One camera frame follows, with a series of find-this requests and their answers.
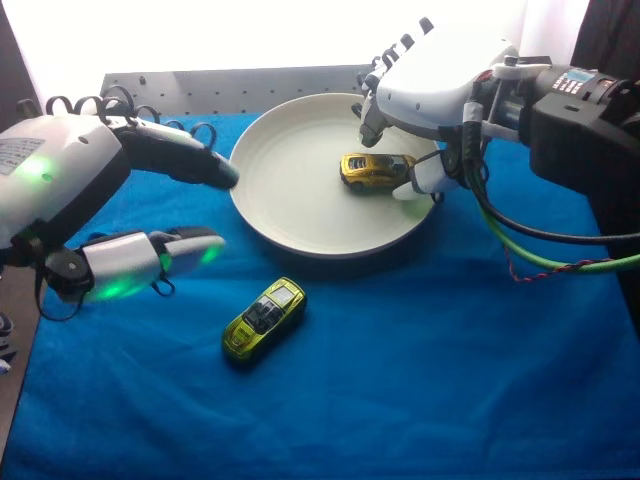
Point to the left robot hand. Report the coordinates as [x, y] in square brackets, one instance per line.
[65, 165]

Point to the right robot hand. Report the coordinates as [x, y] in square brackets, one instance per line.
[430, 85]

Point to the yellow toy car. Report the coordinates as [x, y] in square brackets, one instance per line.
[372, 172]

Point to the green toy car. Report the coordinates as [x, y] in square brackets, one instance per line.
[265, 320]

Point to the white round plate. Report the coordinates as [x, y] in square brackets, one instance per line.
[300, 200]

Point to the black perforated board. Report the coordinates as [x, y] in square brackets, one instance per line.
[225, 87]

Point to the white backdrop cloth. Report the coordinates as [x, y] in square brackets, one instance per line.
[250, 35]

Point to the black curtain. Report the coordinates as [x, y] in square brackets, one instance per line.
[612, 35]

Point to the blue table cloth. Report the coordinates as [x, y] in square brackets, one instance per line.
[400, 375]

